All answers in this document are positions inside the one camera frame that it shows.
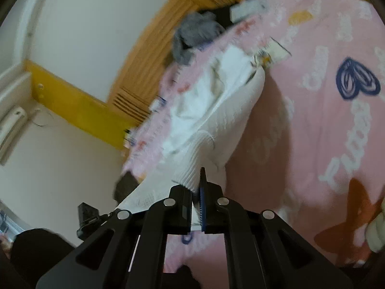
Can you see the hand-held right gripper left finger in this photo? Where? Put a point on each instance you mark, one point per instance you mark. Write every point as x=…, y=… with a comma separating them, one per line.
x=180, y=204

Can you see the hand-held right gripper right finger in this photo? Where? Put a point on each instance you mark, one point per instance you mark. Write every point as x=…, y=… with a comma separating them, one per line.
x=202, y=207

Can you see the white printed zip hoodie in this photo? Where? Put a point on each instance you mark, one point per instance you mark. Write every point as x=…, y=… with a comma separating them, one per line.
x=210, y=120

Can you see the person's left forearm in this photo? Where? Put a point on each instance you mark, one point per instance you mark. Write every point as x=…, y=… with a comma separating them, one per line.
x=42, y=253

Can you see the white air conditioner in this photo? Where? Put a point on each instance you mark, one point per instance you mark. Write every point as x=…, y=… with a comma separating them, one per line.
x=12, y=129

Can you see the pink printed bed sheet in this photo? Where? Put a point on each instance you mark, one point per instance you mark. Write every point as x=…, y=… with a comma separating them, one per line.
x=315, y=111

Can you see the wooden bed headboard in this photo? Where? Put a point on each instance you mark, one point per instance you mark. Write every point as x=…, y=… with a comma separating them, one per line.
x=156, y=42

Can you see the grey knitted sweater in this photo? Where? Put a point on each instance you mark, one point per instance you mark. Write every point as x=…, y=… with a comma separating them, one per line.
x=195, y=34

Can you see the cream fuzzy cloth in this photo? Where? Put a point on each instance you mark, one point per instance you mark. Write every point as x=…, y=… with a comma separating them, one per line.
x=377, y=228

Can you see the black garment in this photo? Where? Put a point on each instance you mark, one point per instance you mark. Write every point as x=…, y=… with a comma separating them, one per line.
x=221, y=15

